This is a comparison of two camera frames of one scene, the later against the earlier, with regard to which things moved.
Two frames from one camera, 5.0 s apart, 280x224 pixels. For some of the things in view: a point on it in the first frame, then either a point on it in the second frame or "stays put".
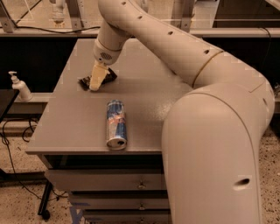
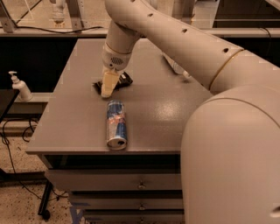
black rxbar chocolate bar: (85, 81) -> (123, 80)
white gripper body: (105, 55) -> (115, 60)
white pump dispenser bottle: (24, 94) stays put
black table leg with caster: (42, 209) stays put
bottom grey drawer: (127, 216) stays put
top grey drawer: (109, 179) stays put
